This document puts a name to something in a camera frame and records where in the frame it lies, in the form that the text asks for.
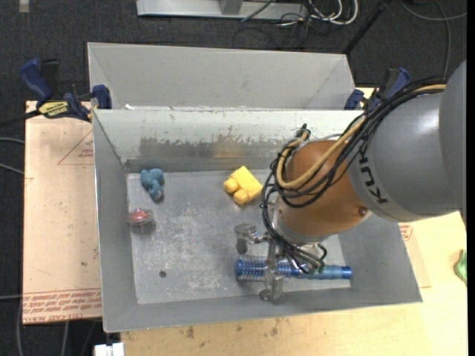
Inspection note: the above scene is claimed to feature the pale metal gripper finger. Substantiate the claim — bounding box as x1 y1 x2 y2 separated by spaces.
234 222 269 255
258 272 286 305

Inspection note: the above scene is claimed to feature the blue toy animal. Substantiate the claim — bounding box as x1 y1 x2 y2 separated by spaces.
140 168 166 203

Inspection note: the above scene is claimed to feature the yellow toy building block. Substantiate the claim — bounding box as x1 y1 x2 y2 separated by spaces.
223 165 264 206

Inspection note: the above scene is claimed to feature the red and clear spinning top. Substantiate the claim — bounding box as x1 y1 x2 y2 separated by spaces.
125 206 155 235

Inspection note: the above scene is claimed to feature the grey metal bin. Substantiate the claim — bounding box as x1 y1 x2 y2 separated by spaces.
87 42 423 334

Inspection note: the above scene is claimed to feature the brown cardboard board, red print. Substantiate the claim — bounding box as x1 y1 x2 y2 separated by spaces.
22 100 103 326

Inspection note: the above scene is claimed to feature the light green soft thing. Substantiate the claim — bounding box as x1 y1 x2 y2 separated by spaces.
453 249 468 286

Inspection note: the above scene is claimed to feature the blue hair brush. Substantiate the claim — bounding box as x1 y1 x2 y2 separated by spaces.
234 255 353 283

